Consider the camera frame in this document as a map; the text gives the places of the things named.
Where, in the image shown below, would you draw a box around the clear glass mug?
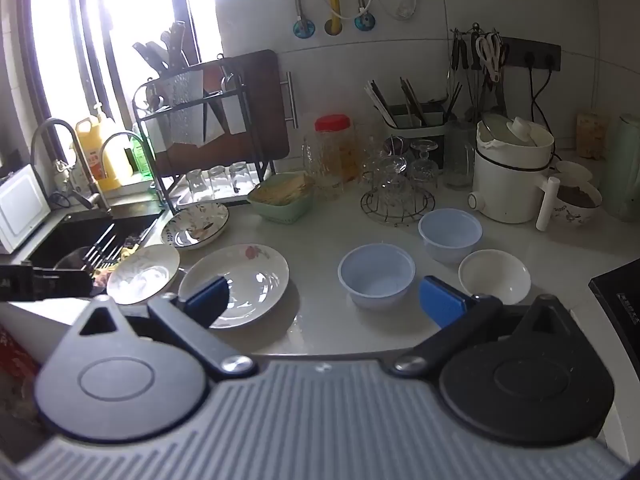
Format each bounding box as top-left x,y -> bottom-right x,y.
301,134 -> 351,199

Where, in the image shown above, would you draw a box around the grey kitchen faucet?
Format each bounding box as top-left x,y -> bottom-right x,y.
29,118 -> 112,212

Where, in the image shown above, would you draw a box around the white ceramic bowl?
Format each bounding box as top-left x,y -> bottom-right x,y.
458,248 -> 532,306

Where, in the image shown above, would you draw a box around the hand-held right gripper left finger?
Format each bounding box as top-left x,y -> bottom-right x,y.
75,275 -> 258,382

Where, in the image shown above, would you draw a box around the black induction cooktop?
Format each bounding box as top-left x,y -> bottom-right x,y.
588,259 -> 640,334

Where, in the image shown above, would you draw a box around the metal cutlery bundle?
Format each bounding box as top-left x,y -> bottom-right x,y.
82,223 -> 127,271

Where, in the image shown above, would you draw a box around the black sink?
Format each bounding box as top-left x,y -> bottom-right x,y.
27,209 -> 167,282

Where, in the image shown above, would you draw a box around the metal bar handle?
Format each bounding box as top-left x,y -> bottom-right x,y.
284,70 -> 300,130

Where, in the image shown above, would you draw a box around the clear drinking glass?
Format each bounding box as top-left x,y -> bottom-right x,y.
185,168 -> 209,200
228,161 -> 251,194
207,164 -> 231,196

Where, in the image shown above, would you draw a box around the utensil holder with chopsticks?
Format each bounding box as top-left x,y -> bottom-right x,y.
364,77 -> 464,129

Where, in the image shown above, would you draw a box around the patterned ceramic bowl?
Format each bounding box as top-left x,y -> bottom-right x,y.
547,180 -> 604,234

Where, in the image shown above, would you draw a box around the clear glass jar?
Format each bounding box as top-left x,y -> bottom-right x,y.
443,118 -> 476,191

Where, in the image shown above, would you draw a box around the green white utensil holder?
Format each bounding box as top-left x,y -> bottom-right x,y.
382,102 -> 449,172

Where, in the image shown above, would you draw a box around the textured translucent board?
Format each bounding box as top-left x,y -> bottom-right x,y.
168,69 -> 206,151

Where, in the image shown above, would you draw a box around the tan fibrous scrubber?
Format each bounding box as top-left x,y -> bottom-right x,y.
254,173 -> 314,206

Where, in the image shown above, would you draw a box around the white electric cooker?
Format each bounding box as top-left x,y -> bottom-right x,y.
468,115 -> 561,232

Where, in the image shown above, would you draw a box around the black handled kitchen knives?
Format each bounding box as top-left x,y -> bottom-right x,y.
132,19 -> 192,72

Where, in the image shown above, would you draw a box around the slim curved faucet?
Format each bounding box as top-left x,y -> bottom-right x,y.
99,131 -> 147,187

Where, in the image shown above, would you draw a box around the white handled scissors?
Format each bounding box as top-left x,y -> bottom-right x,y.
474,32 -> 504,84

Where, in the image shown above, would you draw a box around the white plate grey flower print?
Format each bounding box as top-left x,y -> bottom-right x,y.
106,244 -> 181,306

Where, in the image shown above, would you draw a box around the white plastic cutting board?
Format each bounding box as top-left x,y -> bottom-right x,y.
219,93 -> 240,136

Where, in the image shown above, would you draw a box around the light blue plastic bowl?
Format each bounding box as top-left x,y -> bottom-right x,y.
418,208 -> 484,265
337,243 -> 416,310

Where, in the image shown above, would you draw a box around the black power strip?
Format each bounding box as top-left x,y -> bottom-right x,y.
499,36 -> 562,72

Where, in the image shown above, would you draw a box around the red packet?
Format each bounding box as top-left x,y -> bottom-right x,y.
0,324 -> 42,377

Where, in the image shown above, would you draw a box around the large white floral plate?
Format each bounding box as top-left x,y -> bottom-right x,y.
178,243 -> 290,330

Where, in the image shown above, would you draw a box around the yellow sponge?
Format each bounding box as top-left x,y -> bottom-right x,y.
574,108 -> 610,147

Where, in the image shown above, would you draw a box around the wire glass rack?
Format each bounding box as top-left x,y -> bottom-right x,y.
360,135 -> 437,225

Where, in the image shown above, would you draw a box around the leaf patterned blue rim plate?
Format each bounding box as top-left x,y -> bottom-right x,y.
161,203 -> 230,251

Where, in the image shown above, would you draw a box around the green bottle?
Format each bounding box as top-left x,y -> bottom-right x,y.
130,134 -> 154,179

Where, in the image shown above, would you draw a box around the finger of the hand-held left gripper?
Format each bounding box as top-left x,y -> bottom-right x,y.
30,268 -> 94,298

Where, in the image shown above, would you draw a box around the green plastic basket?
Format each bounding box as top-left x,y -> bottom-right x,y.
247,172 -> 316,224

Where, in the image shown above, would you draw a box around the yellow detergent bottle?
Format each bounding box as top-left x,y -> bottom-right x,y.
74,103 -> 124,192

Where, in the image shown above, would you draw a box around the pale green kettle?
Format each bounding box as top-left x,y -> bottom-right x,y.
598,113 -> 640,224

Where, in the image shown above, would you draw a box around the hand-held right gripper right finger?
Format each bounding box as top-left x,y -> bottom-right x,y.
390,275 -> 572,378

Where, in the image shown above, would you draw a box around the black dish rack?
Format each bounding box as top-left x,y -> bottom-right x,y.
132,54 -> 282,217

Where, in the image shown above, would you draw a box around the white box appliance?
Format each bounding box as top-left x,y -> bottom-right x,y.
0,164 -> 52,256

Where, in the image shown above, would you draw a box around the black power cable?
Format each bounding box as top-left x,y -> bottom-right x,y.
527,67 -> 557,127

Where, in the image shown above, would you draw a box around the glass jar red lid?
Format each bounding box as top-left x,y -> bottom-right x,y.
313,113 -> 359,187

